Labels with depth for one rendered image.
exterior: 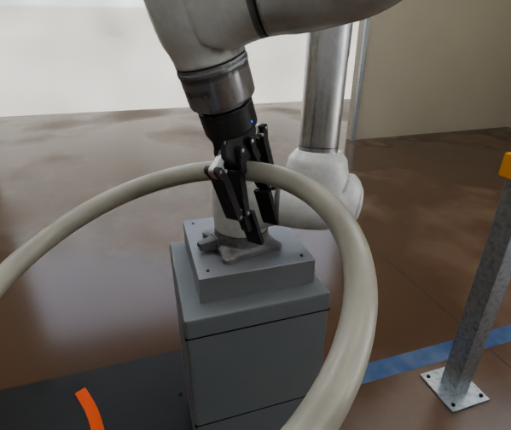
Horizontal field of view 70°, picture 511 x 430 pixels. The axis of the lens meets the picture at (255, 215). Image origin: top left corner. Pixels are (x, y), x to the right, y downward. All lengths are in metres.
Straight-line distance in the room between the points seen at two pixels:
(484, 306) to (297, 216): 0.95
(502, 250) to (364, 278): 1.22
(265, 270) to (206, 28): 0.67
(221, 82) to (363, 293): 0.28
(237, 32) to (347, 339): 0.32
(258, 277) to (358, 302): 0.66
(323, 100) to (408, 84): 5.32
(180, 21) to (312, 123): 0.53
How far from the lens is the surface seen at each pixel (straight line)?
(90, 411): 1.85
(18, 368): 2.19
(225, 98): 0.46
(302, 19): 0.41
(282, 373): 1.17
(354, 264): 0.35
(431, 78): 6.44
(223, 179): 0.49
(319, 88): 0.89
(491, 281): 1.60
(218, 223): 0.98
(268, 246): 1.02
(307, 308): 1.02
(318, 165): 0.88
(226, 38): 0.43
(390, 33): 5.88
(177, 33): 0.44
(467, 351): 1.80
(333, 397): 0.29
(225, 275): 0.94
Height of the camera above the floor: 1.42
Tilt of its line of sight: 26 degrees down
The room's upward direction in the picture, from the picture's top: straight up
